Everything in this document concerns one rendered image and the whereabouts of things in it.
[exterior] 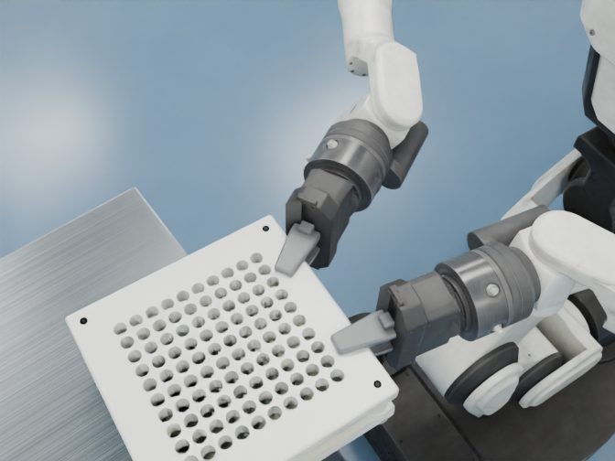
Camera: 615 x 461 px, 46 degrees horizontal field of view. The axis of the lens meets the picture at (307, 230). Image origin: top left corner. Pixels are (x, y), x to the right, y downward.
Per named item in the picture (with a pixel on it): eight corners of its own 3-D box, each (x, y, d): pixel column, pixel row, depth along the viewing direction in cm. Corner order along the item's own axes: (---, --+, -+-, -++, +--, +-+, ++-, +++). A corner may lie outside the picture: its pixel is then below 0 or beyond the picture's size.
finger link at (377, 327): (327, 334, 72) (382, 311, 73) (340, 360, 70) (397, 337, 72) (328, 326, 71) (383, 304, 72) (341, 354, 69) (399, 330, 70)
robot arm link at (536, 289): (497, 350, 79) (582, 313, 82) (521, 299, 70) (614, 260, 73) (444, 271, 85) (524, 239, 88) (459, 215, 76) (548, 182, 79)
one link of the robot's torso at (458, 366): (417, 334, 131) (613, 142, 115) (480, 413, 122) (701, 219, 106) (375, 335, 118) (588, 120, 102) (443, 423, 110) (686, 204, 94)
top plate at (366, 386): (271, 221, 82) (270, 211, 80) (398, 397, 70) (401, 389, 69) (68, 325, 75) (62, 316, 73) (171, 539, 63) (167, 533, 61)
